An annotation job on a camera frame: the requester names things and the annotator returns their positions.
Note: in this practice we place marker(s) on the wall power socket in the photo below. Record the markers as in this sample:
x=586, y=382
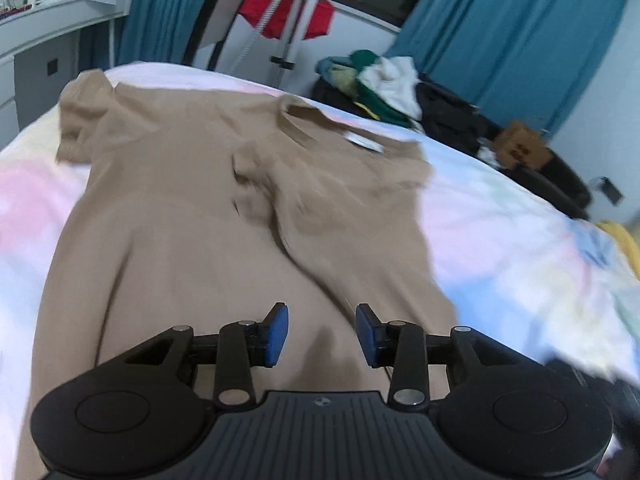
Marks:
x=610, y=191

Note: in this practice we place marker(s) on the pile of clothes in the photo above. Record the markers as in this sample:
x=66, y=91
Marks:
x=388, y=90

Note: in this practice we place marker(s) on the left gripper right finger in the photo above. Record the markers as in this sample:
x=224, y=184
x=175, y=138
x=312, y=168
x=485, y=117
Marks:
x=401, y=346

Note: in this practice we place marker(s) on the blue curtain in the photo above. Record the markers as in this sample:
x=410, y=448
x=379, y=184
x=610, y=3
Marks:
x=155, y=31
x=515, y=59

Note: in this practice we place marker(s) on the tan t-shirt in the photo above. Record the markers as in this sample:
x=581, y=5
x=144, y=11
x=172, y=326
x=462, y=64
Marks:
x=207, y=207

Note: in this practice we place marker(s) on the left blue curtain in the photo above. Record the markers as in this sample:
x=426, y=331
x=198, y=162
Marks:
x=155, y=31

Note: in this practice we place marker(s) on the pastel tie-dye bed cover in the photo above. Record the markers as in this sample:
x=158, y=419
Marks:
x=538, y=378

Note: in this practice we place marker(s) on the brown paper bag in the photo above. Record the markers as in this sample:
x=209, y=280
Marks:
x=519, y=145

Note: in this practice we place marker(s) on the beige ironing board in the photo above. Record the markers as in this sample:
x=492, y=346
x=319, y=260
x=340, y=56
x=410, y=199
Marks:
x=211, y=30

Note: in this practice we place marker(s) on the yellow knitted pillow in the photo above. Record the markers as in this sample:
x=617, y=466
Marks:
x=624, y=240

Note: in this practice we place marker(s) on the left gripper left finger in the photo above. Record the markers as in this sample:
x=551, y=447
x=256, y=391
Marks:
x=243, y=345

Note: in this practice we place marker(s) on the black sofa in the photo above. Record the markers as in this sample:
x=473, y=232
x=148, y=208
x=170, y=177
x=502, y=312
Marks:
x=540, y=174

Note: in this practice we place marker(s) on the white dressing table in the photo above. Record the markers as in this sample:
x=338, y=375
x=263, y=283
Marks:
x=40, y=55

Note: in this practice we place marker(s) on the right blue curtain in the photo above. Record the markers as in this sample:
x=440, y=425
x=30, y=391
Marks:
x=515, y=59

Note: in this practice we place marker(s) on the red garment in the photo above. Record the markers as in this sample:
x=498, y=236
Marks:
x=319, y=25

